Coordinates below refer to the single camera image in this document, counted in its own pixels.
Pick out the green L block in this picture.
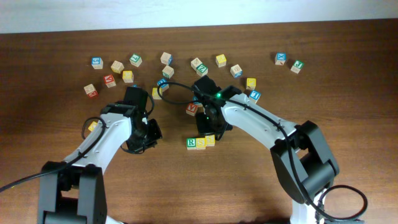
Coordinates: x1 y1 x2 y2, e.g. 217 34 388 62
129 54 142 67

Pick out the blue T block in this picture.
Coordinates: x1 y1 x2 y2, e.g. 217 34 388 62
248 90 261 104

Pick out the plain wood block left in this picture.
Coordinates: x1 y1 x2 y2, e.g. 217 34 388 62
111 60 124 74

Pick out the blue H block upper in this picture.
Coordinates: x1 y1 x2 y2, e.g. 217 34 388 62
157 78 169 93

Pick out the blue P block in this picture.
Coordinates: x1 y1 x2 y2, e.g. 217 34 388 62
193 96 203 107

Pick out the yellow S block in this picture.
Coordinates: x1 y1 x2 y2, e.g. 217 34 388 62
205 134 215 147
196 138 206 150

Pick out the yellow block right upper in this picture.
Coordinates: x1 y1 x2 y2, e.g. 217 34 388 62
246 78 256 90

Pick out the leaf wood block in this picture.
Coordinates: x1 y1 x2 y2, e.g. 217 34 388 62
190 57 202 71

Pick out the red Y block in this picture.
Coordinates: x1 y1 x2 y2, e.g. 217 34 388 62
103 75 116 88

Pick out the blue number five block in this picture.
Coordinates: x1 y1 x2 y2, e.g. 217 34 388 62
91 57 103 70

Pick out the yellow block centre left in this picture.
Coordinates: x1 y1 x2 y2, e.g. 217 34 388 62
152 88 162 100

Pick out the green Z block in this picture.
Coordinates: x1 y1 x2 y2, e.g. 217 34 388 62
196 63 208 77

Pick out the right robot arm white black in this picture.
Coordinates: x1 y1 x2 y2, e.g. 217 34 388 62
192 76 340 223

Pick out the green J block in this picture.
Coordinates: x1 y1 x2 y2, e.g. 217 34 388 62
290 60 304 74

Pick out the wood block blue side right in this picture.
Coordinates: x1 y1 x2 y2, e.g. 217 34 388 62
230 64 243 78

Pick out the green R block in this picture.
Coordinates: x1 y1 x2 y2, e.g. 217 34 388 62
186 138 197 150

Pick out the plain wood block green side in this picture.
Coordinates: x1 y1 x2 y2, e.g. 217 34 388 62
162 65 174 78

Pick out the yellow block top centre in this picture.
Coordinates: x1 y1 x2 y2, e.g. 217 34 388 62
216 54 227 68

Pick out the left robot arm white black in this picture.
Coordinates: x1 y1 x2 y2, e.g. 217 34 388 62
37 87 162 224

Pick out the blue X block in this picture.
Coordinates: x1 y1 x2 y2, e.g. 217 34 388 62
274 52 287 65

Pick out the wood block red side left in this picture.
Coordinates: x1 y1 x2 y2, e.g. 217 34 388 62
84 84 98 98

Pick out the yellow G block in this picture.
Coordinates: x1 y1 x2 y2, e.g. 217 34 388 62
122 70 134 83

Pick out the yellow block far lower left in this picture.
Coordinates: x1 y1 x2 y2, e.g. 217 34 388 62
88 121 98 132

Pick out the plain wood block blue side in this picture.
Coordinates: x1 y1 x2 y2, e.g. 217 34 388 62
160 52 173 65

